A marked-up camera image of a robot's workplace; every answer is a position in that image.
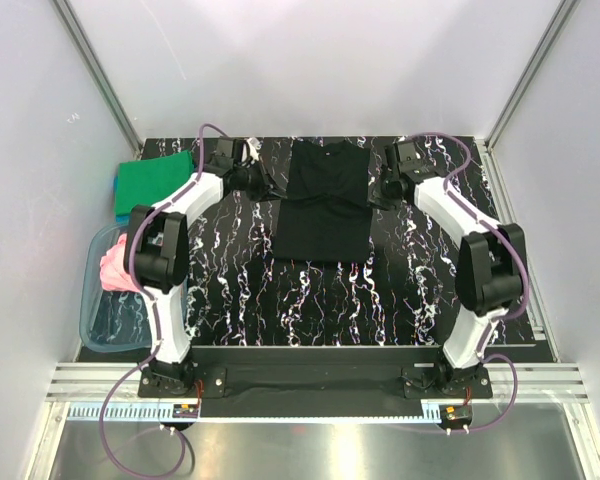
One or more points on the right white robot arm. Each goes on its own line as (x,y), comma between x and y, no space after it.
(491,272)

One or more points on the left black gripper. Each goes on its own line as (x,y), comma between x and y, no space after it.
(267,190)

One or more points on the clear blue plastic bin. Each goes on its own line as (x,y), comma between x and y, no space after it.
(110,321)

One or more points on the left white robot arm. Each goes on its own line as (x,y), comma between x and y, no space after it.
(158,260)

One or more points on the folded green t shirt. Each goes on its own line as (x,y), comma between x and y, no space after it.
(145,182)

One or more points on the folded blue t shirt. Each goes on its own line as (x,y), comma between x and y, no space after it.
(120,218)

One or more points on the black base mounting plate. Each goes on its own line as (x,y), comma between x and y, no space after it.
(412,372)

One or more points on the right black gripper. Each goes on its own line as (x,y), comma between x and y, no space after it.
(380,201)

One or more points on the pink t shirt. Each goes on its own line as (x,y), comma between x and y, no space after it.
(113,276)

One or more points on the white slotted cable duct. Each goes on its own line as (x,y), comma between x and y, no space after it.
(212,411)

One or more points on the right aluminium frame post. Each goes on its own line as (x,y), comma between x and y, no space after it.
(549,38)

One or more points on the black t shirt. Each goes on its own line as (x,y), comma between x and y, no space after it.
(326,217)

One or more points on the left aluminium frame post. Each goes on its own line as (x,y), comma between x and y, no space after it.
(78,35)

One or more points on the aluminium frame post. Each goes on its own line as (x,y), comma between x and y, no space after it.
(78,35)
(549,38)

